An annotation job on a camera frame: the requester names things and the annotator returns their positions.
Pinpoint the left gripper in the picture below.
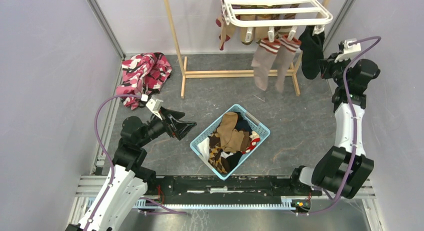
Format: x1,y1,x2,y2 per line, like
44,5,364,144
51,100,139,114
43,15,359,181
138,106,197,147

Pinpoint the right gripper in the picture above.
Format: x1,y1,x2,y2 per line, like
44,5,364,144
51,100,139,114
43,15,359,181
317,52,352,88

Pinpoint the black sock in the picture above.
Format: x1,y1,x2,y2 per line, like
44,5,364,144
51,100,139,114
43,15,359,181
299,25,325,80

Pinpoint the beige pink sock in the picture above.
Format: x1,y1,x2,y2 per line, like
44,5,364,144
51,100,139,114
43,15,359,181
274,34,302,93

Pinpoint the tan ribbed sock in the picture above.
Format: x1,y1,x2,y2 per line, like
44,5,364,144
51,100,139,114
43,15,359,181
216,112,250,153

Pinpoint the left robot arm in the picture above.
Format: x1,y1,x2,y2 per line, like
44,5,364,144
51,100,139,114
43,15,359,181
66,107,197,231

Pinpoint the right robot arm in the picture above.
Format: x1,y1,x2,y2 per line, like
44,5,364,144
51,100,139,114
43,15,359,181
288,53,381,199

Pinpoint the wooden hanger stand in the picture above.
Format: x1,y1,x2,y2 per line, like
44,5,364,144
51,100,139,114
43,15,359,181
160,0,337,99

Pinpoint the white cloth in basket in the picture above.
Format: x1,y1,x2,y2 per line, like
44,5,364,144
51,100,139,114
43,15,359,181
197,137,210,162

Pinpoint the brown yellow checked sock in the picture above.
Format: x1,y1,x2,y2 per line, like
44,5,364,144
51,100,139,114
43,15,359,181
208,131,230,175

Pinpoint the pink camouflage cloth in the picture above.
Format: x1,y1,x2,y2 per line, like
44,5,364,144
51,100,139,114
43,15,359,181
116,52,173,110

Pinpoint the navy blue sock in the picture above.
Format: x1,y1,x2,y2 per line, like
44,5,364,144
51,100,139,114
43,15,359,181
234,112,253,135

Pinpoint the light blue laundry basket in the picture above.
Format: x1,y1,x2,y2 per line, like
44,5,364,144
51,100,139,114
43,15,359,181
190,104,271,181

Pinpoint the red santa sock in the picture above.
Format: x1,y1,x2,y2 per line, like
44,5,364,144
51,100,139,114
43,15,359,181
242,131,261,154

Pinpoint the red purple striped sock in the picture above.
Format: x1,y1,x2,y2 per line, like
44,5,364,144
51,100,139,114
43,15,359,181
215,14,236,51

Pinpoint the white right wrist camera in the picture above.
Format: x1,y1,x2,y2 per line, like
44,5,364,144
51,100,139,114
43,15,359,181
334,38,362,63

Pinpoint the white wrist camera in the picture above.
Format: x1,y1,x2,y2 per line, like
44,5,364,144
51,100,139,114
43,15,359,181
140,94,164,121
334,38,362,63

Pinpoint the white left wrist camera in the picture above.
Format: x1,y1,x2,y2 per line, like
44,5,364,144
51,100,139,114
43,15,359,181
140,94,164,121

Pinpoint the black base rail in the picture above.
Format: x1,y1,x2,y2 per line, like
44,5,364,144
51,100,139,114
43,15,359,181
144,175,322,205

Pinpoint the light blue cable tray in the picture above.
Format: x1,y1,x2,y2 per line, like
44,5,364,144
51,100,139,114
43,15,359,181
132,197,294,211

